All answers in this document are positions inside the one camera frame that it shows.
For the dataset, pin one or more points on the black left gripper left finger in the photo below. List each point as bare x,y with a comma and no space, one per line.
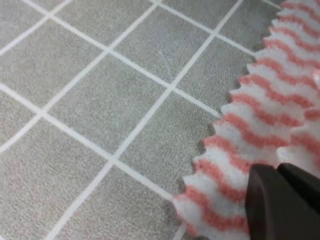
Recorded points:
275,211

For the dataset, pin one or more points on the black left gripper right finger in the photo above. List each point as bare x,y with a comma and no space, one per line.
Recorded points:
304,183

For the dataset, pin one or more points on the pink white wavy striped towel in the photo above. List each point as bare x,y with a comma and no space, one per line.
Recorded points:
273,118

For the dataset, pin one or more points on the grey checked tablecloth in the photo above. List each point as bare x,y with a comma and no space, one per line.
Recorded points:
105,103

